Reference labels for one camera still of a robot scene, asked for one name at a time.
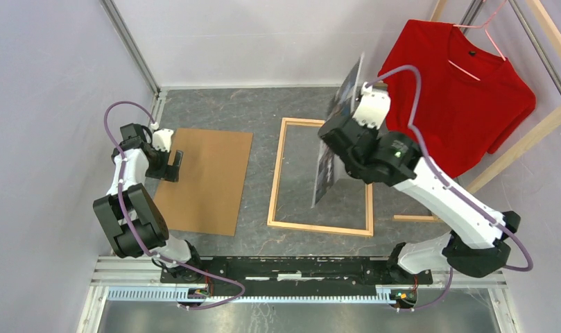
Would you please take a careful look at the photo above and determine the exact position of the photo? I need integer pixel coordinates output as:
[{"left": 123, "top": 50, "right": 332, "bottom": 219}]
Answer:
[{"left": 311, "top": 54, "right": 364, "bottom": 207}]

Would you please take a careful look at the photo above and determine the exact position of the brown backing board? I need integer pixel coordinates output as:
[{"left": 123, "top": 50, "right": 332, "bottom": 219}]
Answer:
[{"left": 154, "top": 128, "right": 253, "bottom": 236}]

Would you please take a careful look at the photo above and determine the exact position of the wooden picture frame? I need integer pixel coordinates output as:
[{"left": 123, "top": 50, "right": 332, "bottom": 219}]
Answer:
[{"left": 266, "top": 117, "right": 374, "bottom": 237}]

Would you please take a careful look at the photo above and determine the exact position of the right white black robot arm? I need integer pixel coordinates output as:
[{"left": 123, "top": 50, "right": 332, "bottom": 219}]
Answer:
[{"left": 318, "top": 115, "right": 520, "bottom": 283}]

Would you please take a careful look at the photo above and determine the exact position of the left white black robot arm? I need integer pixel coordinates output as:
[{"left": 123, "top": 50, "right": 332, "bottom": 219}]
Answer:
[{"left": 93, "top": 123, "right": 204, "bottom": 283}]

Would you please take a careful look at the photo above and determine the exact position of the red t-shirt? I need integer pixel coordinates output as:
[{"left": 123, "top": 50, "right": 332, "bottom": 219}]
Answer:
[{"left": 380, "top": 19, "right": 536, "bottom": 178}]

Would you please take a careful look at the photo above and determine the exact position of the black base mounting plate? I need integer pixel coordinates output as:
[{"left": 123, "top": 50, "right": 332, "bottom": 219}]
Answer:
[{"left": 160, "top": 256, "right": 433, "bottom": 297}]

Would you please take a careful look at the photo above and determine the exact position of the pink clothes hanger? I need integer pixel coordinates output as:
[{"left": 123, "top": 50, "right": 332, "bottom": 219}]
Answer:
[{"left": 454, "top": 1, "right": 508, "bottom": 61}]

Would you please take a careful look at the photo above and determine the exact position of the wooden clothes rack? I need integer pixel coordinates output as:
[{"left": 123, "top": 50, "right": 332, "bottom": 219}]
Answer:
[{"left": 372, "top": 0, "right": 561, "bottom": 223}]

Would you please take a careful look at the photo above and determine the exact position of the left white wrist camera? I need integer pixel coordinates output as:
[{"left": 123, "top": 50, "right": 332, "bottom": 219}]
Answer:
[{"left": 149, "top": 122, "right": 175, "bottom": 153}]

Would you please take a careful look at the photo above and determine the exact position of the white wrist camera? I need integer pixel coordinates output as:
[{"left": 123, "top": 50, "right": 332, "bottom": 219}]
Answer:
[
  {"left": 149, "top": 122, "right": 175, "bottom": 153},
  {"left": 352, "top": 81, "right": 391, "bottom": 130}
]

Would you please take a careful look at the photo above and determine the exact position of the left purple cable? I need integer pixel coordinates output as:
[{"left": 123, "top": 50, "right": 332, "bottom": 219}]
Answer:
[{"left": 103, "top": 101, "right": 247, "bottom": 311}]

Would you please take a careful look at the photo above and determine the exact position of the purple cable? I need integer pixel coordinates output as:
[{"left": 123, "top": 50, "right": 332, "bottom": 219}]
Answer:
[
  {"left": 103, "top": 101, "right": 247, "bottom": 311},
  {"left": 365, "top": 64, "right": 535, "bottom": 314}
]

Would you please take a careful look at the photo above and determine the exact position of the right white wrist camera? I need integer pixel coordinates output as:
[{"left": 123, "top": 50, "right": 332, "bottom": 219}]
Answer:
[{"left": 352, "top": 81, "right": 391, "bottom": 130}]

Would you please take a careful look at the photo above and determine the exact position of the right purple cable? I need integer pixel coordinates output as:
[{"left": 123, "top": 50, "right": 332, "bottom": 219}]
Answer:
[{"left": 365, "top": 64, "right": 535, "bottom": 314}]

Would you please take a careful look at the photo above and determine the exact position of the aluminium rail frame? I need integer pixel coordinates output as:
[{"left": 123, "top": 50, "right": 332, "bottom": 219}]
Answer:
[{"left": 77, "top": 257, "right": 521, "bottom": 332}]

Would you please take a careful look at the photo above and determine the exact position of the metal corner post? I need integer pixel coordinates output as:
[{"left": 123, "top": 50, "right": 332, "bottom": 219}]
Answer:
[{"left": 100, "top": 0, "right": 161, "bottom": 96}]

